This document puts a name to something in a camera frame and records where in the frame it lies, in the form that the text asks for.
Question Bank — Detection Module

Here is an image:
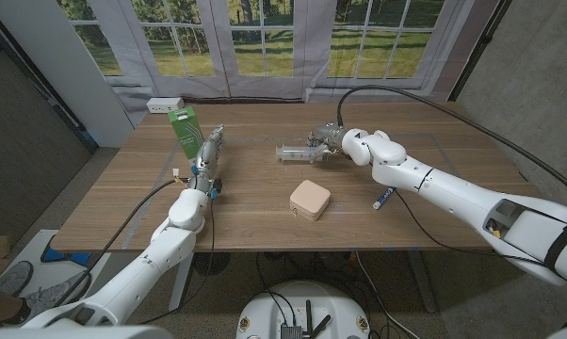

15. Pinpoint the black round floor disc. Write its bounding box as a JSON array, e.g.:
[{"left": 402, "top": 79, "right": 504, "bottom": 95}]
[{"left": 191, "top": 252, "right": 232, "bottom": 278}]

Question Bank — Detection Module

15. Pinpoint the pink square box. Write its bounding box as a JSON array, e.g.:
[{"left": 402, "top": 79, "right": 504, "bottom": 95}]
[{"left": 289, "top": 179, "right": 332, "bottom": 222}]

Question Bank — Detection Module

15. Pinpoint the black backdrop stand pole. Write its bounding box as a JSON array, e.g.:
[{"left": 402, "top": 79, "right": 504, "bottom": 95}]
[{"left": 446, "top": 0, "right": 513, "bottom": 103}]

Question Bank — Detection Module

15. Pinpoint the white pillar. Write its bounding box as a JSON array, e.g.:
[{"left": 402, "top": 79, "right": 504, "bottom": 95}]
[{"left": 0, "top": 0, "right": 137, "bottom": 149}]

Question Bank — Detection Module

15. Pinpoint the white floor cable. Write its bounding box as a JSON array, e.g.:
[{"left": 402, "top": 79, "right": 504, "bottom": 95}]
[{"left": 353, "top": 251, "right": 421, "bottom": 339}]

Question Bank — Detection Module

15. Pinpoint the large clear plastic syringe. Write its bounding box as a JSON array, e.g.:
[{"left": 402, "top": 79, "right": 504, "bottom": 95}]
[{"left": 275, "top": 143, "right": 330, "bottom": 165}]

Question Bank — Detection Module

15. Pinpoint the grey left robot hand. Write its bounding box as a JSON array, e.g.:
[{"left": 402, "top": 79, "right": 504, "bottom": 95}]
[{"left": 188, "top": 123, "right": 227, "bottom": 194}]

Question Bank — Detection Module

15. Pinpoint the green straws package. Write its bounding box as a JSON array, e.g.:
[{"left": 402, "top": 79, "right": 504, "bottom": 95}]
[{"left": 167, "top": 106, "right": 205, "bottom": 161}]

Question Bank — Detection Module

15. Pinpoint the grey sneaker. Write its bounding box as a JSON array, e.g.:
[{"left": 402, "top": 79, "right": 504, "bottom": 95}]
[
  {"left": 24, "top": 271, "right": 92, "bottom": 307},
  {"left": 0, "top": 260, "right": 34, "bottom": 297}
]

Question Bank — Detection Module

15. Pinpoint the white floor mat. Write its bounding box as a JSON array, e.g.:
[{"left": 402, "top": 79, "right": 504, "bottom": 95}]
[{"left": 5, "top": 229, "right": 110, "bottom": 307}]

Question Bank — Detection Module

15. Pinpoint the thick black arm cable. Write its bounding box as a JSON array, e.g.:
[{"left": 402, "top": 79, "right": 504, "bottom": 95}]
[
  {"left": 55, "top": 177, "right": 191, "bottom": 305},
  {"left": 335, "top": 84, "right": 567, "bottom": 204}
]

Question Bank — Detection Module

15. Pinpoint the blue and white marker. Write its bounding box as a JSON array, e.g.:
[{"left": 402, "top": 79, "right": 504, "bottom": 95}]
[{"left": 372, "top": 186, "right": 399, "bottom": 211}]

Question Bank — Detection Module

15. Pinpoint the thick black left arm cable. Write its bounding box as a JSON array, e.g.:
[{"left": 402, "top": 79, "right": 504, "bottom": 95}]
[{"left": 55, "top": 177, "right": 191, "bottom": 305}]

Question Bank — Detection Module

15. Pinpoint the printed window backdrop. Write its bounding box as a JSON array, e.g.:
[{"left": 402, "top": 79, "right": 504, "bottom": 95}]
[{"left": 57, "top": 0, "right": 501, "bottom": 126}]

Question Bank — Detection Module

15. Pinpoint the white table leg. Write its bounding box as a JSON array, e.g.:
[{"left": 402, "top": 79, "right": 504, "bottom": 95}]
[
  {"left": 408, "top": 250, "right": 438, "bottom": 315},
  {"left": 168, "top": 252, "right": 195, "bottom": 315}
]

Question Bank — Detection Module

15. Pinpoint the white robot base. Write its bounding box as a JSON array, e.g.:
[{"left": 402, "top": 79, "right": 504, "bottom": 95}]
[{"left": 235, "top": 280, "right": 373, "bottom": 339}]

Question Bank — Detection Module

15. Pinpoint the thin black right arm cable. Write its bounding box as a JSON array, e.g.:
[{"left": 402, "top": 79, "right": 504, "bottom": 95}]
[{"left": 392, "top": 187, "right": 567, "bottom": 331}]

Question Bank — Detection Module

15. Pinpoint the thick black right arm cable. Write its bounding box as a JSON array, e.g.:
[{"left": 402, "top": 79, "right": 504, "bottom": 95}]
[{"left": 335, "top": 84, "right": 567, "bottom": 204}]

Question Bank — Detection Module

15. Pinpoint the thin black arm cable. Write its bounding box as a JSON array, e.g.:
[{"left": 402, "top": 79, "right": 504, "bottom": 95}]
[
  {"left": 137, "top": 197, "right": 217, "bottom": 326},
  {"left": 392, "top": 187, "right": 567, "bottom": 331}
]

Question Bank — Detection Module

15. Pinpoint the white power strip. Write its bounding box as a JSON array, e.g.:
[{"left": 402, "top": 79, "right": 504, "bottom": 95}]
[{"left": 146, "top": 96, "right": 186, "bottom": 115}]

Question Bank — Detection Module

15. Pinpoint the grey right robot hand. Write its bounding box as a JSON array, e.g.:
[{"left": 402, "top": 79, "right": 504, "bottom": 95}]
[{"left": 305, "top": 121, "right": 350, "bottom": 164}]

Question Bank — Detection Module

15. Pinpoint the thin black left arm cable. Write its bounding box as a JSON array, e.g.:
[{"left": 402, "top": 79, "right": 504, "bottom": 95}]
[{"left": 137, "top": 197, "right": 217, "bottom": 326}]

